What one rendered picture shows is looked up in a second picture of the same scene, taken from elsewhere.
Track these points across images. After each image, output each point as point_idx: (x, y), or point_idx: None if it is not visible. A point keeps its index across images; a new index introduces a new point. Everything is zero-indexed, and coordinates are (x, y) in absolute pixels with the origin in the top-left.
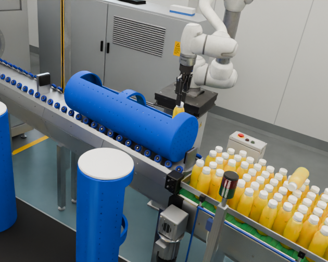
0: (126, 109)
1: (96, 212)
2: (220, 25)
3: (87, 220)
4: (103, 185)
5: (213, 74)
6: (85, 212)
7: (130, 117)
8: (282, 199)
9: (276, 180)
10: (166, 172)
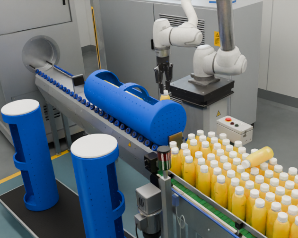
0: (121, 100)
1: (85, 187)
2: (190, 16)
3: (81, 193)
4: (85, 162)
5: (218, 62)
6: (79, 187)
7: (123, 106)
8: (240, 176)
9: (238, 159)
10: None
